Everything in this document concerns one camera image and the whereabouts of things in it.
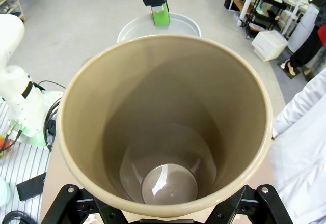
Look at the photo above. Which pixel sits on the person's left forearm white sleeve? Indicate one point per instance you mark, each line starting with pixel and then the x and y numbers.
pixel 298 107

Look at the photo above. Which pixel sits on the striped cloth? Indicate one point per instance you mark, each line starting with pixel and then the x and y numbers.
pixel 23 163

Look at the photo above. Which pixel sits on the flat black rectangular object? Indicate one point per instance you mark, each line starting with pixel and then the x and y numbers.
pixel 31 187

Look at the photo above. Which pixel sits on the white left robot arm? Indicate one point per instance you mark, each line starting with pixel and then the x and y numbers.
pixel 20 99

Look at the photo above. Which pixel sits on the wooden shelf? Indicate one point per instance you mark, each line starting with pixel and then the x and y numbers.
pixel 14 5

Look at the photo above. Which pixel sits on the white plastic storage box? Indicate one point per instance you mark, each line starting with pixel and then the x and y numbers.
pixel 270 45

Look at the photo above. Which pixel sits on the pale bluish round object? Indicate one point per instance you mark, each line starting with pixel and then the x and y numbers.
pixel 4 192

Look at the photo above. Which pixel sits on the person in white coat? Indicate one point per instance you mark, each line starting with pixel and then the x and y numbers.
pixel 300 157

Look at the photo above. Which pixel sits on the person in dark and red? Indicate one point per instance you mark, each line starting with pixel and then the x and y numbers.
pixel 308 48

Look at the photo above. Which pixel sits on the white bowl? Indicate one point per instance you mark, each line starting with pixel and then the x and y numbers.
pixel 183 28

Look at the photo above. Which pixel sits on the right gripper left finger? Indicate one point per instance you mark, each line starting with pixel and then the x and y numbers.
pixel 74 206

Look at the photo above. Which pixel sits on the metal shelf cart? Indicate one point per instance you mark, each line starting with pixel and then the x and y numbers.
pixel 262 7

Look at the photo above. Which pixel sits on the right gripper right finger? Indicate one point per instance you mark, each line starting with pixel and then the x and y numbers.
pixel 257 206

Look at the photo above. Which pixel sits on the tall brown cup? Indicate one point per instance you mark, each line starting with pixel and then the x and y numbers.
pixel 165 94

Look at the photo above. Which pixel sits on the tall white grey appliance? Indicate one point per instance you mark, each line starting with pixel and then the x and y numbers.
pixel 303 30

